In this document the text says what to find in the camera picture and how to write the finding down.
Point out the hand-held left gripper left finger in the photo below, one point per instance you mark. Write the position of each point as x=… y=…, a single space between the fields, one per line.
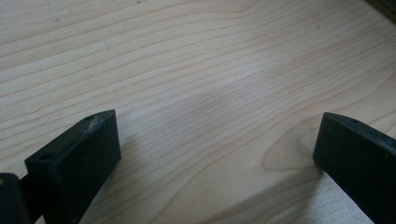
x=74 y=168

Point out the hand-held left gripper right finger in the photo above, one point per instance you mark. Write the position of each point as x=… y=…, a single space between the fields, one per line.
x=358 y=161

